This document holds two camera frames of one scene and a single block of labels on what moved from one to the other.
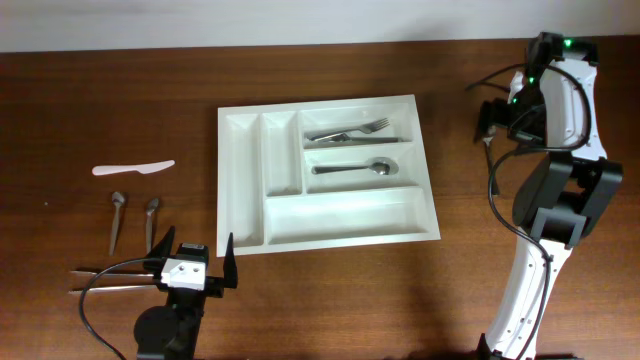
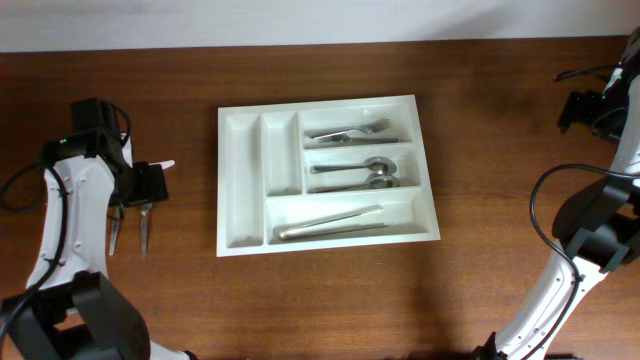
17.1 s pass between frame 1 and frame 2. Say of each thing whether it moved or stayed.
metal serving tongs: moved
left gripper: moved
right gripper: moved
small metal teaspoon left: stayed
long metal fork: stayed
